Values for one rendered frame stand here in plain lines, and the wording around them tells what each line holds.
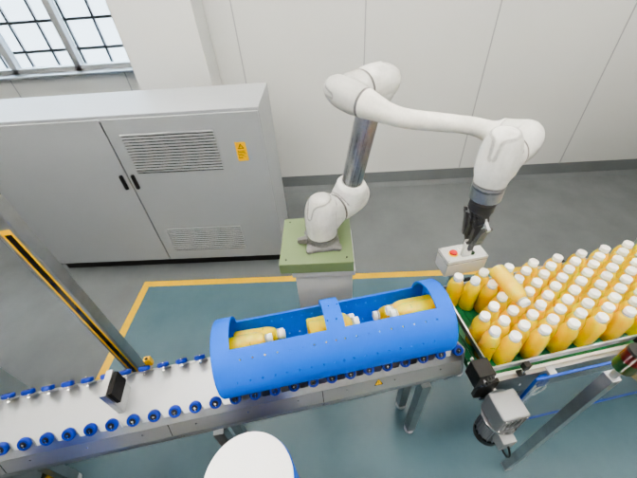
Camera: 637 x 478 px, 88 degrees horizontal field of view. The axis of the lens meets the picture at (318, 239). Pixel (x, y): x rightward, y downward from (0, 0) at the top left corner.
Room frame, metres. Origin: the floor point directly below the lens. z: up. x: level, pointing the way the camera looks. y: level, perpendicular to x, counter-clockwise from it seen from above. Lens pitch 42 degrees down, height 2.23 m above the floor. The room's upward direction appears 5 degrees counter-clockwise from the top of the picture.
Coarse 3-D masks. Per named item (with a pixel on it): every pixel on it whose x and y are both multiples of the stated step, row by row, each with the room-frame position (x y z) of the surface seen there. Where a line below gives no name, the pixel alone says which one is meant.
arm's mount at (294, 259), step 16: (288, 224) 1.43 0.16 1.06; (304, 224) 1.42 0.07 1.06; (288, 240) 1.30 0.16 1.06; (288, 256) 1.17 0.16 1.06; (304, 256) 1.16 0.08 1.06; (320, 256) 1.15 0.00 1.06; (336, 256) 1.14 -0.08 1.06; (352, 256) 1.13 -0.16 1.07; (288, 272) 1.11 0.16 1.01; (304, 272) 1.11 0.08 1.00
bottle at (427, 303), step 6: (420, 300) 0.76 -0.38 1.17; (426, 300) 0.76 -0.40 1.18; (432, 300) 0.76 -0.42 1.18; (402, 306) 0.74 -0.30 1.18; (408, 306) 0.73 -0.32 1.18; (414, 306) 0.73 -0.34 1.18; (420, 306) 0.73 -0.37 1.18; (426, 306) 0.73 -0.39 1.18; (432, 306) 0.73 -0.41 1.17; (396, 312) 0.72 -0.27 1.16; (402, 312) 0.72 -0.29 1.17; (408, 312) 0.71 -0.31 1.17
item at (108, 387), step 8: (112, 376) 0.61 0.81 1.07; (120, 376) 0.62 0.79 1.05; (104, 384) 0.57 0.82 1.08; (112, 384) 0.57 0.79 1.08; (120, 384) 0.59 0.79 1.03; (104, 392) 0.54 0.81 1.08; (112, 392) 0.55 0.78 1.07; (120, 392) 0.57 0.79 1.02; (128, 392) 0.60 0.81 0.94; (104, 400) 0.53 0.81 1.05; (112, 400) 0.53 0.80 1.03; (120, 400) 0.54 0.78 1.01; (112, 408) 0.53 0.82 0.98; (120, 408) 0.53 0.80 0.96
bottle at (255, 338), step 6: (240, 336) 0.67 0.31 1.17; (246, 336) 0.66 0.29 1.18; (252, 336) 0.66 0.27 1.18; (258, 336) 0.66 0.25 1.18; (264, 336) 0.66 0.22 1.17; (228, 342) 0.64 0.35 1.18; (234, 342) 0.64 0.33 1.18; (240, 342) 0.64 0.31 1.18; (246, 342) 0.64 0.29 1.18; (252, 342) 0.64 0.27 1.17; (258, 342) 0.64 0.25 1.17; (234, 348) 0.62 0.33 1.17
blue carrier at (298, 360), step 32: (416, 288) 0.88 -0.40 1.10; (224, 320) 0.72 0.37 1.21; (256, 320) 0.79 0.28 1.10; (288, 320) 0.80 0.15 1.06; (384, 320) 0.66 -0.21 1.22; (416, 320) 0.65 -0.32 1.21; (448, 320) 0.65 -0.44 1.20; (224, 352) 0.58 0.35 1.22; (256, 352) 0.58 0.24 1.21; (288, 352) 0.57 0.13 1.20; (320, 352) 0.57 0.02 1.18; (352, 352) 0.58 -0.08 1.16; (384, 352) 0.58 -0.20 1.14; (416, 352) 0.59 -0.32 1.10; (224, 384) 0.51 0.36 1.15; (256, 384) 0.51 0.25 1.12; (288, 384) 0.53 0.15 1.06
